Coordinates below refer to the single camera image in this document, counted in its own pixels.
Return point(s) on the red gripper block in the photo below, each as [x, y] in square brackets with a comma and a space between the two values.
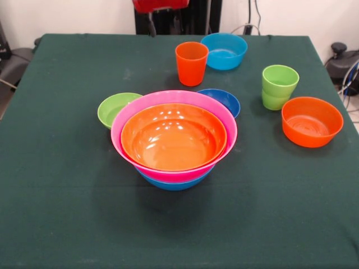
[160, 4]

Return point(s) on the large pink bowl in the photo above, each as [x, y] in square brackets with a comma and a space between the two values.
[179, 96]

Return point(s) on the large orange bowl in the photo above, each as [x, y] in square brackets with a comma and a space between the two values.
[126, 152]
[174, 140]

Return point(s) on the orange cup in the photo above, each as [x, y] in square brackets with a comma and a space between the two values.
[190, 70]

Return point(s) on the small light blue bowl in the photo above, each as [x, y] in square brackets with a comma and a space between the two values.
[224, 60]

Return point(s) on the dark blue bowl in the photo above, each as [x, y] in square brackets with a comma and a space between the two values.
[227, 101]

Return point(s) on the green bowl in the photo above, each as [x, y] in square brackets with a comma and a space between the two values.
[109, 109]

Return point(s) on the green cup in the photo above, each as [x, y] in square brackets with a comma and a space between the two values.
[276, 95]

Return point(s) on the large light blue bowl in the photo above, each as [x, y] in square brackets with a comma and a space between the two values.
[174, 186]

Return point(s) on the small orange bowl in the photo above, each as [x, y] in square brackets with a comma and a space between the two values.
[311, 134]

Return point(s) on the dark green table cloth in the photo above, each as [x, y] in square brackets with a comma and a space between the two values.
[266, 224]

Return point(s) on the grey pedestal foot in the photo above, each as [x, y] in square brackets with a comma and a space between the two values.
[14, 64]
[340, 63]

